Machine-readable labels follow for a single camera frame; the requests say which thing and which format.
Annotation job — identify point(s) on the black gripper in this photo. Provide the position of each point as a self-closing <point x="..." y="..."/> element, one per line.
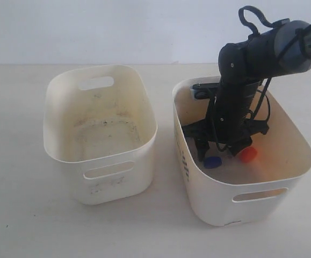
<point x="229" y="122"/>

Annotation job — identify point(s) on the blue-capped tube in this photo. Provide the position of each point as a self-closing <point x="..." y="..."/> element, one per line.
<point x="212" y="162"/>

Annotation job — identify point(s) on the orange-capped tube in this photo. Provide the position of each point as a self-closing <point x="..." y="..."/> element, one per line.
<point x="248" y="154"/>

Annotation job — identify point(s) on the cream plastic bin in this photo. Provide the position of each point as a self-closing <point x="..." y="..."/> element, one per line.
<point x="99" y="129"/>
<point x="236" y="192"/>

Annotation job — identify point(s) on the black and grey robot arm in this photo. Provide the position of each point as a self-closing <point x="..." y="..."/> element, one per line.
<point x="247" y="68"/>

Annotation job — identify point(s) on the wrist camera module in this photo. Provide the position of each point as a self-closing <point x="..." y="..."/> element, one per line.
<point x="204" y="90"/>

